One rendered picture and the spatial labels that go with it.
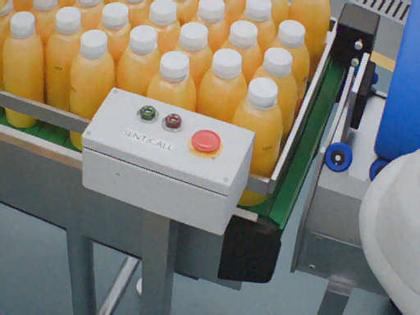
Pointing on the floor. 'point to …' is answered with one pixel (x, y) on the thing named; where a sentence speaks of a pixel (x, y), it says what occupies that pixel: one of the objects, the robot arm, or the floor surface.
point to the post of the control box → (157, 263)
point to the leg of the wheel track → (335, 299)
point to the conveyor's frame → (124, 224)
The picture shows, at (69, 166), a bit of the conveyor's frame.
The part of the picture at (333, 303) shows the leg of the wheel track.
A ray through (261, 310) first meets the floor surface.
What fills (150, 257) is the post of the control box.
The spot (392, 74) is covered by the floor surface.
